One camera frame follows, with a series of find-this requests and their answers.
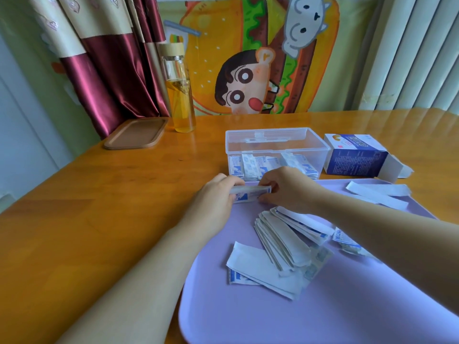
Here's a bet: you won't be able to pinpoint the person's right forearm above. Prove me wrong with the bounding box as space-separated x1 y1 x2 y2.
306 186 459 316

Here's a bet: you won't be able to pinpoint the person's left forearm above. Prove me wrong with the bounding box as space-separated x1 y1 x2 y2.
55 220 208 344

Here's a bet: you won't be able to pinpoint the cartoon burger wall cloth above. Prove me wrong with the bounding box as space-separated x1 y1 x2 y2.
157 0 381 115

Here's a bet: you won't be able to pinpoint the clear plastic storage box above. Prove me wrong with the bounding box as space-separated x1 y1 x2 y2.
225 127 331 180

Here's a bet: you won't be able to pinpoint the person's left hand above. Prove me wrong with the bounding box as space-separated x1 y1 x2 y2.
185 173 246 236

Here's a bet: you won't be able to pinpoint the brown rectangular tray lid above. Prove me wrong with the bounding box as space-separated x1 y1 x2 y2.
104 117 169 150

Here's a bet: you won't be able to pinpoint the bandage strips in clear box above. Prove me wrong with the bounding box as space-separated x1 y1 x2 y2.
228 152 320 182

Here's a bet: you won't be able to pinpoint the pile of loose bandage strips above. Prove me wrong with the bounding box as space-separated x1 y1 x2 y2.
226 206 377 301

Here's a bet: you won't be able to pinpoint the blue and white bandage carton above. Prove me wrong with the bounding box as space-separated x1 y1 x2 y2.
323 134 415 184

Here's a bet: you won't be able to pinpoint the glass bottle with bamboo lid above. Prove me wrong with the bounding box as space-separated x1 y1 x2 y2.
158 42 197 134

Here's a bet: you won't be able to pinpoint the purple silicone mat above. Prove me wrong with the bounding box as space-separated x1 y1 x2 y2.
178 178 459 344

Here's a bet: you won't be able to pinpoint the stack of bandage strips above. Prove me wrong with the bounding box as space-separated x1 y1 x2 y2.
229 185 272 204

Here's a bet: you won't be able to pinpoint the maroon and beige curtain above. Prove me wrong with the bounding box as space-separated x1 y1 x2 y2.
27 0 171 139

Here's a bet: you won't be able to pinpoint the white bandage strip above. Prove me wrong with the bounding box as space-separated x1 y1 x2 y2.
346 181 409 211
359 183 412 197

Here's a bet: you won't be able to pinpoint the person's right hand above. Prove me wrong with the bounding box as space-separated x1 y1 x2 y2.
257 166 325 215

